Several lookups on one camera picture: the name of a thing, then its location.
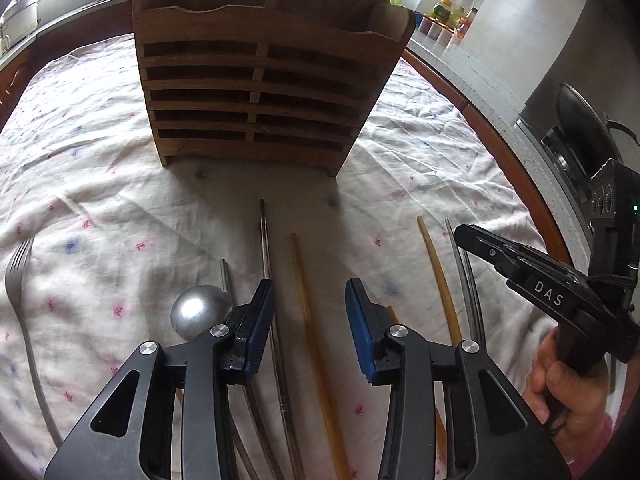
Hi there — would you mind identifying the metal spoon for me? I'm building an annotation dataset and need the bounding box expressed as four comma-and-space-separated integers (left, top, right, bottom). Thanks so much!
170, 284, 256, 480

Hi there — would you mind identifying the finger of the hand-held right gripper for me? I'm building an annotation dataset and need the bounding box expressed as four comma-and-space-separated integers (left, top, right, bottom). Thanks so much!
453, 223, 531, 286

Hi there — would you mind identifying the black wok with lid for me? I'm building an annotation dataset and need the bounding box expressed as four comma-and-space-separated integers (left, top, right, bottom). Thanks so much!
552, 82, 640, 171

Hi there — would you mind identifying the white electric cooker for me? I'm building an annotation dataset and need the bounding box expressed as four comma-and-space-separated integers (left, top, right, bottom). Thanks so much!
0, 0, 42, 57

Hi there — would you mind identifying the wooden utensil holder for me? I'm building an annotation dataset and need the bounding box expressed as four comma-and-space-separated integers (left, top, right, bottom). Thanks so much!
131, 0, 416, 178

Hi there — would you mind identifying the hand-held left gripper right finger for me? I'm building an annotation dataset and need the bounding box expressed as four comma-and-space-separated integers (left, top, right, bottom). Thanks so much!
345, 276, 571, 480

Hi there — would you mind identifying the metal fork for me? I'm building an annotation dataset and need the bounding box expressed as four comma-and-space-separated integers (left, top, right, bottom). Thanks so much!
4, 237, 63, 453

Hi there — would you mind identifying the person's right hand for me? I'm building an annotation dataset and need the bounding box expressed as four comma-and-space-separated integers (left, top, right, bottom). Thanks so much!
525, 327, 623, 453

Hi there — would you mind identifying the white printed tablecloth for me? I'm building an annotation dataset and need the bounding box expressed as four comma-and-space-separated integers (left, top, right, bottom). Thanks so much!
0, 35, 556, 480

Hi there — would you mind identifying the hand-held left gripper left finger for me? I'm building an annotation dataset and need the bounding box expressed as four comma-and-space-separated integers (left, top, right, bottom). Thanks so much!
44, 277, 277, 480

